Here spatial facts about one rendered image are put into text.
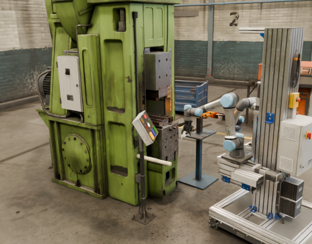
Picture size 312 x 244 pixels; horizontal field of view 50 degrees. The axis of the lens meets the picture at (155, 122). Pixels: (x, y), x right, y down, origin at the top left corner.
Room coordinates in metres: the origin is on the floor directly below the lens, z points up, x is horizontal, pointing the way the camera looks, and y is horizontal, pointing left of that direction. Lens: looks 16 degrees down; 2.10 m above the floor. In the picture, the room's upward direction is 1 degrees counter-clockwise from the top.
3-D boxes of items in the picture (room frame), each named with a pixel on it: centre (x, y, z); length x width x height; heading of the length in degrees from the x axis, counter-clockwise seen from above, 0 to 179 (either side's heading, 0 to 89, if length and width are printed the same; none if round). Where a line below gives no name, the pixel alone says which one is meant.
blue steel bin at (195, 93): (7.99, -0.59, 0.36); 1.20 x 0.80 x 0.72; 64
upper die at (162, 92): (3.95, 0.08, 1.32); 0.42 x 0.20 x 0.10; 55
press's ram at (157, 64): (3.99, 0.05, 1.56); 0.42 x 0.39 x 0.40; 55
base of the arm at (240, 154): (3.10, -0.80, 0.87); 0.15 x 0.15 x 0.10
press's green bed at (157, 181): (4.00, 0.05, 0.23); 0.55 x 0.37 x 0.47; 55
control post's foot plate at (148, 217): (3.33, 0.16, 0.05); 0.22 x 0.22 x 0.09; 55
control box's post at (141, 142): (3.33, 0.15, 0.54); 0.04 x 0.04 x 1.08; 55
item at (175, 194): (3.81, -0.13, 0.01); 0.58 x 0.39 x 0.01; 145
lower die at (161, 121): (3.95, 0.08, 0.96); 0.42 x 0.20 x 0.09; 55
